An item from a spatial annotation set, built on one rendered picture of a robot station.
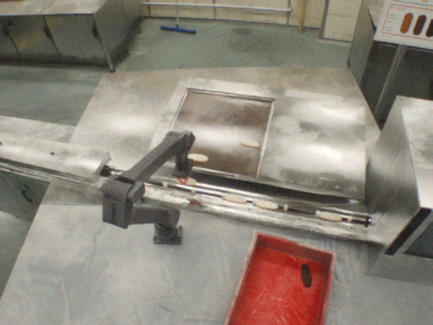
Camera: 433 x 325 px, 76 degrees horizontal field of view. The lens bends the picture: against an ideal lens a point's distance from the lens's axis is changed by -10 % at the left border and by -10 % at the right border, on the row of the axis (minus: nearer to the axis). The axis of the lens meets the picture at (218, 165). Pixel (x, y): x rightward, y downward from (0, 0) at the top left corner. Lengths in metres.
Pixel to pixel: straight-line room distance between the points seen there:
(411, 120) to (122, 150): 1.37
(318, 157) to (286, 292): 0.64
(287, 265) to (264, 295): 0.15
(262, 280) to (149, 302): 0.44
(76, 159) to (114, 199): 0.78
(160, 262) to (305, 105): 1.06
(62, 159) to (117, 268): 0.66
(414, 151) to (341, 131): 0.59
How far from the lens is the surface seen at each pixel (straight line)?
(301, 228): 1.32
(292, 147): 1.51
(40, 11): 4.35
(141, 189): 0.89
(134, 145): 1.73
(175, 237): 1.32
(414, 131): 1.17
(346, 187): 1.45
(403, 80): 2.93
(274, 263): 1.27
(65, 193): 1.66
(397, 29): 1.77
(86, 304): 1.33
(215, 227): 1.34
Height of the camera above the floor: 1.98
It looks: 49 degrees down
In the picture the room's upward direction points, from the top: 4 degrees counter-clockwise
